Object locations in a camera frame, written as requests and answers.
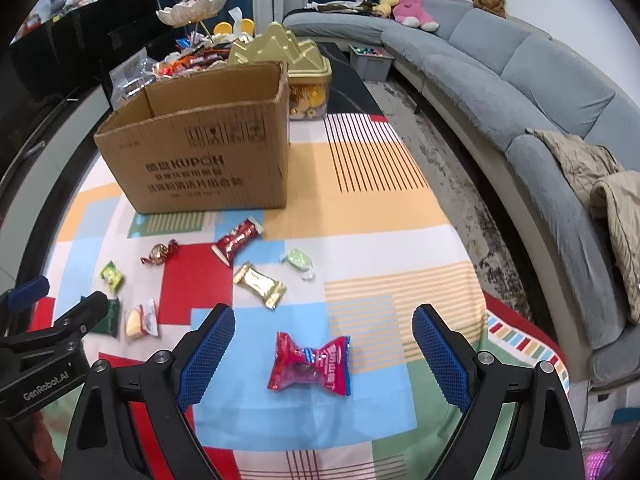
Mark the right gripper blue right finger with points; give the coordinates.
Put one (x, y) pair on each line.
(448, 354)

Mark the two-tier white snack tray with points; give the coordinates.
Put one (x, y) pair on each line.
(202, 48)

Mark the brown teddy bear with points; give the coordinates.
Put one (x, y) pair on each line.
(496, 7)

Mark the small green candy packet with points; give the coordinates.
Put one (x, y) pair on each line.
(112, 276)

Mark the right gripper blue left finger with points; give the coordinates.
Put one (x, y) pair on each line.
(198, 354)

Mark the grey storage bin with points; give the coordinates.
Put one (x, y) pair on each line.
(370, 63)

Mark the grey bunny plush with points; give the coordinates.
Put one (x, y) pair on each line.
(56, 6)

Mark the magenta snack packet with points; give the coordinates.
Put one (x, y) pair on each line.
(327, 366)

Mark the red love chocolate packet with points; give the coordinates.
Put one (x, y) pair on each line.
(229, 245)

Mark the pink plush toy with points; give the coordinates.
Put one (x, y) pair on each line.
(411, 13)

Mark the pale green candy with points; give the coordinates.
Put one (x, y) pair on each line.
(301, 263)

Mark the brown cardboard box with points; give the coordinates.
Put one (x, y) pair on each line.
(213, 140)

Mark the gold mountain-lid snack tin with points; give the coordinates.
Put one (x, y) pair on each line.
(309, 71)

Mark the colourful patchwork tablecloth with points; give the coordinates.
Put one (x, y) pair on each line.
(361, 209)

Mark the cheese wedge cake packet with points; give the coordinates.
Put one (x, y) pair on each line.
(141, 321)

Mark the gold candy bar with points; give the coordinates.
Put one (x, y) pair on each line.
(267, 289)

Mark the red gold twist candy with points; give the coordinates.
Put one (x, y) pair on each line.
(160, 253)

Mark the yellow plush toy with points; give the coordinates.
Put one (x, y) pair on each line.
(384, 8)

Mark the grey patterned rug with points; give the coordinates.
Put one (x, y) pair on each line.
(458, 188)

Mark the grey sectional sofa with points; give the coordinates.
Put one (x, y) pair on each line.
(497, 82)

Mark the beige quilted jacket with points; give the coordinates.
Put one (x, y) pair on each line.
(608, 190)

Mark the dark green snack bar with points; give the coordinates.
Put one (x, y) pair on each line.
(109, 325)

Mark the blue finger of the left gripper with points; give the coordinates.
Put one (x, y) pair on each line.
(90, 309)
(17, 300)

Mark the person's left hand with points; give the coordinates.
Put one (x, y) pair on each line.
(33, 432)

